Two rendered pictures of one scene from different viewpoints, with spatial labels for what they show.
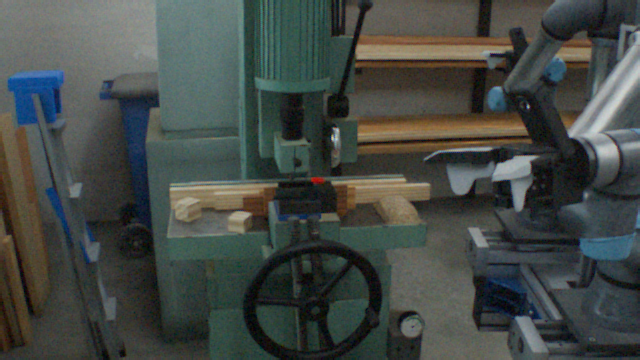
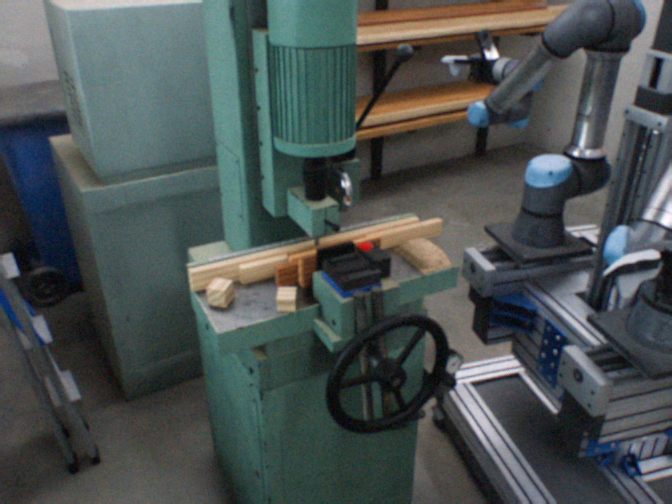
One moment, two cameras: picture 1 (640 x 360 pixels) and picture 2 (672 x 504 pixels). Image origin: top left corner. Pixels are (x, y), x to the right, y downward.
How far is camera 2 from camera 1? 0.48 m
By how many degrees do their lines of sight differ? 18
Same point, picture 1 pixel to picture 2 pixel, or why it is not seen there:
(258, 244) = (309, 318)
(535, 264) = (537, 278)
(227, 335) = (279, 412)
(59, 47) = not seen: outside the picture
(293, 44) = (328, 104)
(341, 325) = not seen: hidden behind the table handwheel
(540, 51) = (536, 69)
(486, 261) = (493, 282)
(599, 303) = (652, 330)
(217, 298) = (270, 380)
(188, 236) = (239, 327)
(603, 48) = (603, 62)
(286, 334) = not seen: hidden behind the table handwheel
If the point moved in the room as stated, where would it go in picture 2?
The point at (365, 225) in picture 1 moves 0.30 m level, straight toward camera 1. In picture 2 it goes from (405, 278) to (454, 358)
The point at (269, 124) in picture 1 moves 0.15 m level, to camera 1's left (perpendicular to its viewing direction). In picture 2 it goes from (281, 181) to (217, 189)
